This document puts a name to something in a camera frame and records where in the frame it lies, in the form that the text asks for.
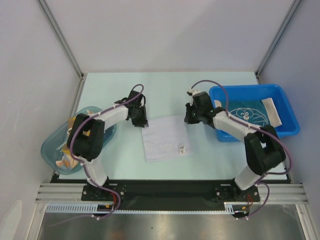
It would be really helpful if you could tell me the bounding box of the left aluminium frame post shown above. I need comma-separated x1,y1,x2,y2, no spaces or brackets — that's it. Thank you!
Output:
36,0,84,79

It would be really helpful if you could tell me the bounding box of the aluminium front rail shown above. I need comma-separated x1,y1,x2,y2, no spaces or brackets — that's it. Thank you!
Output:
36,181,308,205

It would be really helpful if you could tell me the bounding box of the Doraemon teal beige towel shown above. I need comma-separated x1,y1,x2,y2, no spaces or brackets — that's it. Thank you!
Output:
228,97,283,128

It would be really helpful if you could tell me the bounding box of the lavender white cloth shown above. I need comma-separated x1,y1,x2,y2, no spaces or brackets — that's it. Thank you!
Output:
141,115,193,163

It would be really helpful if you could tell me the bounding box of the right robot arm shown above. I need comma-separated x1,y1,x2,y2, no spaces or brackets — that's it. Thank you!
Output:
184,89,286,201

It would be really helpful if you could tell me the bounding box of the white cable duct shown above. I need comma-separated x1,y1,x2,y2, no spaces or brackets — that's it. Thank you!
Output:
45,202,250,217

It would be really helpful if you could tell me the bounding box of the aluminium frame post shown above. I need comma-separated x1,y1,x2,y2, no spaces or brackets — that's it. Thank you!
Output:
255,0,303,82
36,0,84,79

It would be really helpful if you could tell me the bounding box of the blue plastic bin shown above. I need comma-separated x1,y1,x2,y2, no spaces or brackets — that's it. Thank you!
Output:
209,84,300,138

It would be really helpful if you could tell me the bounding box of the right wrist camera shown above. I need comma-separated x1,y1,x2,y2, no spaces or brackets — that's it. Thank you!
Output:
187,88,199,96

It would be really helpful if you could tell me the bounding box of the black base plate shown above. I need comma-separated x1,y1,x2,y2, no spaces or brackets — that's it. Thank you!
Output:
49,173,293,212

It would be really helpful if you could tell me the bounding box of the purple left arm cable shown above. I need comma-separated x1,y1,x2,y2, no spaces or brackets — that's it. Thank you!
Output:
69,83,146,188

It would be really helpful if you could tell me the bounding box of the right aluminium frame post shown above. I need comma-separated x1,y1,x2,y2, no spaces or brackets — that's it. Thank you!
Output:
255,0,303,82

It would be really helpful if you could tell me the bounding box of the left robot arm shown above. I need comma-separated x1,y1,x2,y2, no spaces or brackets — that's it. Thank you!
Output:
67,90,149,200

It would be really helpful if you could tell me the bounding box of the teal translucent basket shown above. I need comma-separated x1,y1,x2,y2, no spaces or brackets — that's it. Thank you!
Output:
41,106,117,175

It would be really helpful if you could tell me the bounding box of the orange brown towel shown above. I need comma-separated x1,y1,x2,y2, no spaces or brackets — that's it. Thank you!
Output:
55,106,101,174

